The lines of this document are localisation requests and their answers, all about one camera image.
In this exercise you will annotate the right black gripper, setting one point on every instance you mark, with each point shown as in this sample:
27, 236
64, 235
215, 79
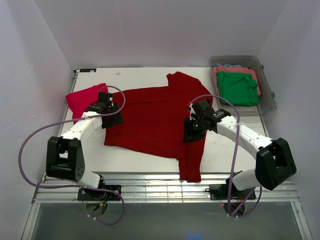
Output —
189, 135

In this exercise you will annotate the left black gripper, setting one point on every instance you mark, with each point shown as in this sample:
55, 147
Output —
117, 119

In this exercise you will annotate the dark red t shirt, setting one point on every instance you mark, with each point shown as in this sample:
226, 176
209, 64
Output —
153, 123

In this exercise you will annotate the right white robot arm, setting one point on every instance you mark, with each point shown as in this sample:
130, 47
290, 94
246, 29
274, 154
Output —
274, 161

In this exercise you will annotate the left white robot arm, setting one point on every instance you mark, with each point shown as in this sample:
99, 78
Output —
65, 158

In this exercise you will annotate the folded pink red t shirt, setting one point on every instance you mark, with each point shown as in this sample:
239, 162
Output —
78, 101

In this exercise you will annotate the blue label sticker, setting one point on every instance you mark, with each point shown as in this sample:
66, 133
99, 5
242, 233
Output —
87, 70

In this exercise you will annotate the green t shirt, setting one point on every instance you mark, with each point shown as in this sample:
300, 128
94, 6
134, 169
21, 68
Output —
240, 89

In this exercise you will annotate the salmon pink t shirt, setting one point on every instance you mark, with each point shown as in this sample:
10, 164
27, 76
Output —
236, 70

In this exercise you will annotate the clear plastic bin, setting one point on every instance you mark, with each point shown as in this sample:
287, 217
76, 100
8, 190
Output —
266, 103

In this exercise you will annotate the light blue t shirt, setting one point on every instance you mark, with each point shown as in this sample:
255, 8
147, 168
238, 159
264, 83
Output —
228, 65

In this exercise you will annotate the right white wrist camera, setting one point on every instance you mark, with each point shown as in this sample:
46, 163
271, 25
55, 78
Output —
192, 114

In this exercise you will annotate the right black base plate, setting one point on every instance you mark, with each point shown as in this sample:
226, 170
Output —
220, 192

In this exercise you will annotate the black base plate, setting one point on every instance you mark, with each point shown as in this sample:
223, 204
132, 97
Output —
220, 192
85, 194

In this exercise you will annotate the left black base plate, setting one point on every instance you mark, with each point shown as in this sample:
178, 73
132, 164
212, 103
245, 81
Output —
85, 194

